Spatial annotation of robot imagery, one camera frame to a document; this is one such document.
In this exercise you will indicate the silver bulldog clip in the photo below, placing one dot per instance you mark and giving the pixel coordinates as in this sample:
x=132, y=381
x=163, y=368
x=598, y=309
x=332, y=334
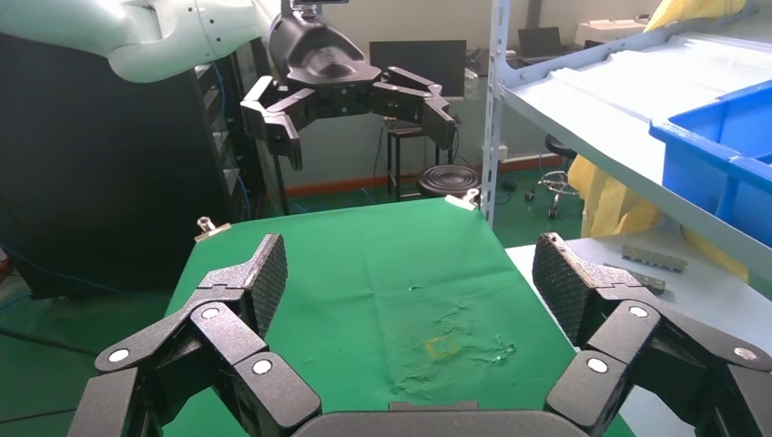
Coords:
x=461, y=202
x=212, y=230

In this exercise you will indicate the white box device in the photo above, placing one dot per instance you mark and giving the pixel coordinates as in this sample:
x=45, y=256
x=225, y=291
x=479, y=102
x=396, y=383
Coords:
x=609, y=33

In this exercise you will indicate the dark laptop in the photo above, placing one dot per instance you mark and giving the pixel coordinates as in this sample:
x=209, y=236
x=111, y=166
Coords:
x=540, y=41

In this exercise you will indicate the black ribbed round stool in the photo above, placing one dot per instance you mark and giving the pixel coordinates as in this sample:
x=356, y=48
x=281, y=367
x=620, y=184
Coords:
x=449, y=180

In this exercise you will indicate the grey metal connector strip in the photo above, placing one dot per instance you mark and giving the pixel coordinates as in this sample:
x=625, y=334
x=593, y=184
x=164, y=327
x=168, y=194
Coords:
x=654, y=258
x=645, y=282

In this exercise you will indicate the green table cloth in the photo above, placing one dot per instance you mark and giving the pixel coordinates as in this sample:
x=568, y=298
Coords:
x=374, y=271

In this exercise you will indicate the white ribbed shelf panel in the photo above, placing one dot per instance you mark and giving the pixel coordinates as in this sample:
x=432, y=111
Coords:
x=603, y=102

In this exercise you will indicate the grey metal shelf rack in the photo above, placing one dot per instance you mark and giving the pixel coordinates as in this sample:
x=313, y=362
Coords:
x=497, y=90

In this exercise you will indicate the black metal stand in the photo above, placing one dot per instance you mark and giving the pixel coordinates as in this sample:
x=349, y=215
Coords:
x=401, y=130

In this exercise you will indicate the blue plastic bin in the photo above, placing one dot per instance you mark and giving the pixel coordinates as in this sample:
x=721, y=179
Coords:
x=712, y=169

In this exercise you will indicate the black monitor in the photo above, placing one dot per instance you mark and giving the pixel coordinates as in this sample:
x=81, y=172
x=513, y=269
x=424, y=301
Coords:
x=416, y=57

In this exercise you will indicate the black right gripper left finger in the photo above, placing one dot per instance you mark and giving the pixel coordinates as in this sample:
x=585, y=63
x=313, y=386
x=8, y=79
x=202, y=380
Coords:
x=211, y=362

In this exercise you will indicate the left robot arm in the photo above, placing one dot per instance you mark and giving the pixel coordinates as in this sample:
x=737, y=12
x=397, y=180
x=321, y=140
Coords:
x=151, y=36

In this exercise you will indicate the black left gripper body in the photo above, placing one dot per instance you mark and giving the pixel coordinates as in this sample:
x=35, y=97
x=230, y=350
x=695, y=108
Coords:
x=319, y=60

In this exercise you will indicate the yellow fabric bundle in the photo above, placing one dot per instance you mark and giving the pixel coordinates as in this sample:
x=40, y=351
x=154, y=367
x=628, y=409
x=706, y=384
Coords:
x=603, y=205

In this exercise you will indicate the stool with caster wheels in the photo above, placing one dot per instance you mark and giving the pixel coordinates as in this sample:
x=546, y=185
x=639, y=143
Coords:
x=558, y=146

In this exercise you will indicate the yellow square marking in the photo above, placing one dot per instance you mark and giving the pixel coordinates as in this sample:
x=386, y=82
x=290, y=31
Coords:
x=429, y=348

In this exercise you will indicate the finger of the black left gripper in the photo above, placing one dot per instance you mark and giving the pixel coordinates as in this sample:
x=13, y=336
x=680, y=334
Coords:
x=434, y=111
x=271, y=114

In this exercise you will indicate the black cabinet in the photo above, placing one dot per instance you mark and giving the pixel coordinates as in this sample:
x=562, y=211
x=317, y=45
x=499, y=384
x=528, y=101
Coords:
x=90, y=169

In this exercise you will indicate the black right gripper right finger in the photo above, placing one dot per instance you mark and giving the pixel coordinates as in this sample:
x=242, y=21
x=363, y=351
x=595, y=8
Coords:
x=651, y=362

